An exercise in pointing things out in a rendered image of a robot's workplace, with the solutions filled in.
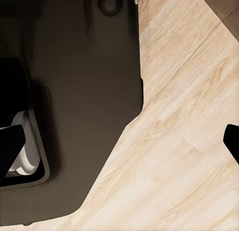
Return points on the oven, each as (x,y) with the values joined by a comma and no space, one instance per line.
(230,10)

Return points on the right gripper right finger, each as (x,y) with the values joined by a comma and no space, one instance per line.
(231,140)

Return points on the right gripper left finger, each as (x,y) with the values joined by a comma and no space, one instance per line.
(12,140)

